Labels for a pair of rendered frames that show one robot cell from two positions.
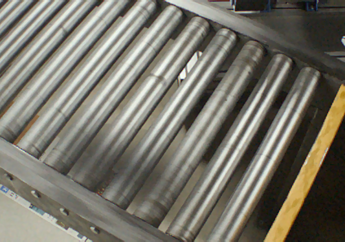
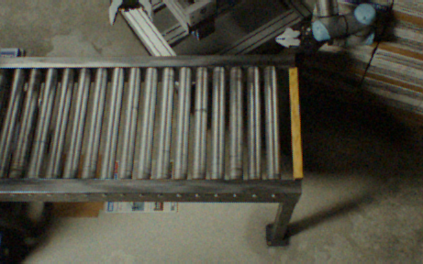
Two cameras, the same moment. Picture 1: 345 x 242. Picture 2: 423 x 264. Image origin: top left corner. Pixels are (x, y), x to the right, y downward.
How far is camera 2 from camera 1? 0.77 m
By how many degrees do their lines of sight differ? 12
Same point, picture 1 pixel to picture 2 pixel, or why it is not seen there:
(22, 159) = (164, 182)
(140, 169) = (220, 158)
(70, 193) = (196, 185)
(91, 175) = (201, 171)
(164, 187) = (236, 159)
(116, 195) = (217, 174)
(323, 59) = (272, 59)
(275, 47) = (246, 64)
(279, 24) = (218, 25)
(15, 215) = (126, 220)
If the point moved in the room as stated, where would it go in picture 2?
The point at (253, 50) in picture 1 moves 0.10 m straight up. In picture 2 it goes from (237, 71) to (237, 58)
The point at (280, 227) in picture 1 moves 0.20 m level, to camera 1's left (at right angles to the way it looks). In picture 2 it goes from (296, 151) to (245, 177)
